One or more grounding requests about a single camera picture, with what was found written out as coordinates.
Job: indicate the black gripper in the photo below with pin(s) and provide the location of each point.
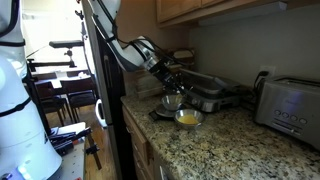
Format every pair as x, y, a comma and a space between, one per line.
162, 71

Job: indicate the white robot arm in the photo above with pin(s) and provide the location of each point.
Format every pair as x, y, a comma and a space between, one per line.
20, 133

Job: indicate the small steel bowl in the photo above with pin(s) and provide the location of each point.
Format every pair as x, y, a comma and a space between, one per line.
170, 101

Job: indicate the yellow sugar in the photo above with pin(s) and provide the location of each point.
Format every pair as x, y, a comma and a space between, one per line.
188, 119

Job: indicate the stainless steel panini grill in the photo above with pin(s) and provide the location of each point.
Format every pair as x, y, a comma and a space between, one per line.
210, 93

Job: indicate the dark wooden cutting board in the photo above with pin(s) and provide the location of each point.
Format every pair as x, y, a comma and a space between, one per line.
146, 85

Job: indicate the black kitchen scale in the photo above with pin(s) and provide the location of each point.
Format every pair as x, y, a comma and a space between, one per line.
156, 115

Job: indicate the black refrigerator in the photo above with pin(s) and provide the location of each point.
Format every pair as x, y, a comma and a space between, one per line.
113, 100

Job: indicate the wooden lower cabinet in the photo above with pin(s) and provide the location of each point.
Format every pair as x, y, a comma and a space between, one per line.
136, 140

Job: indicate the wooden cabinet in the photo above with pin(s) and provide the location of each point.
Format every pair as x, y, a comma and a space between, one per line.
216, 6
136, 140

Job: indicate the black power plug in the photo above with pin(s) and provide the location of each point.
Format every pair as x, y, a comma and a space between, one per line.
260, 76

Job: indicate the stainless steel dishwasher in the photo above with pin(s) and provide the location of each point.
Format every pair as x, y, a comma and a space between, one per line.
162, 171

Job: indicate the wooden upper cabinet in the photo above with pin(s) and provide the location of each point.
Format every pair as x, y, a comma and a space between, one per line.
216, 6

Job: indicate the dark dining chair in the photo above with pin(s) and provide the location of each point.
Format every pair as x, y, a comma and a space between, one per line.
50, 100
80, 96

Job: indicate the black clamp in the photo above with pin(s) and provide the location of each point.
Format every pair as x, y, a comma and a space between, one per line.
93, 150

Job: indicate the stainless steel toaster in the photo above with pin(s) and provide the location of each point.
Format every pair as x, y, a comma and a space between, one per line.
290, 110

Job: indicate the black tool case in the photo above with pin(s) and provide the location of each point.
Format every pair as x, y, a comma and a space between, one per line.
65, 143

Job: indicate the dark dining table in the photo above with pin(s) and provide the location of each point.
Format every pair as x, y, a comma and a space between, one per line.
50, 78

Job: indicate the white wall outlet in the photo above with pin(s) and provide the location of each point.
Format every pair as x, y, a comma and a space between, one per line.
270, 69

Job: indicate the black stereo camera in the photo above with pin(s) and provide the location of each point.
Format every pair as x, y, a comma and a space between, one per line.
66, 43

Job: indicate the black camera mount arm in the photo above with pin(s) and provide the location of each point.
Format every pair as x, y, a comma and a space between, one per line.
56, 63

